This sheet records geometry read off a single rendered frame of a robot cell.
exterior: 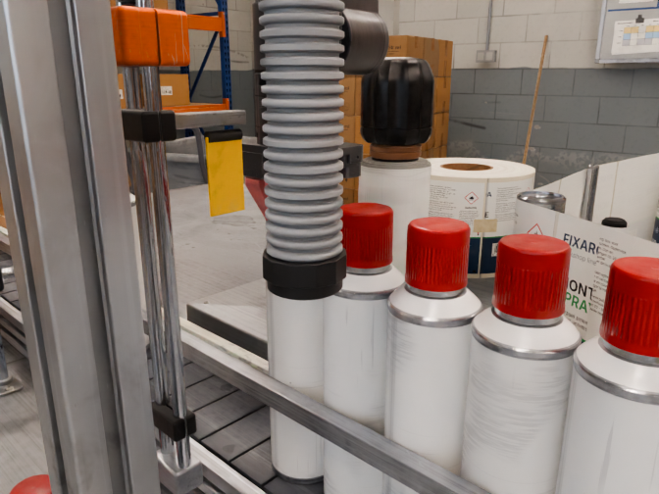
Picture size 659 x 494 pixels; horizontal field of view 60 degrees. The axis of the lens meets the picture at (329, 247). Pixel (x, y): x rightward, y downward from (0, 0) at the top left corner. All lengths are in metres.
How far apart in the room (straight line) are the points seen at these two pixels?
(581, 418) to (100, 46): 0.27
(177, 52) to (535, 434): 0.27
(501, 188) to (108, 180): 0.62
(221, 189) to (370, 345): 0.15
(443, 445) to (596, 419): 0.10
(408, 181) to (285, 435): 0.33
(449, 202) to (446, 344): 0.52
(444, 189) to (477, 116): 4.31
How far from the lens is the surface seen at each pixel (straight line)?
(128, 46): 0.33
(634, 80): 4.77
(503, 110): 5.03
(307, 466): 0.43
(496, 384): 0.29
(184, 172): 2.84
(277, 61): 0.21
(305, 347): 0.38
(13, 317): 0.80
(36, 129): 0.28
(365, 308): 0.33
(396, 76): 0.63
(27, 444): 0.63
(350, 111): 3.93
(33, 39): 0.28
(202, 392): 0.55
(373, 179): 0.64
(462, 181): 0.81
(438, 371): 0.31
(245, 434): 0.49
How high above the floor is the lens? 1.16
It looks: 17 degrees down
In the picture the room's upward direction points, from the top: straight up
